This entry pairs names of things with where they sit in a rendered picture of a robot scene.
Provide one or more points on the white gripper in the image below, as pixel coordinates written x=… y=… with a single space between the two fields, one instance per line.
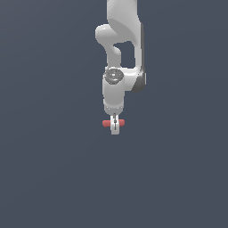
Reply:
x=113 y=95

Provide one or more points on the red cylinder object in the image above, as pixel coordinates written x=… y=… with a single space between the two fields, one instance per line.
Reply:
x=106 y=123

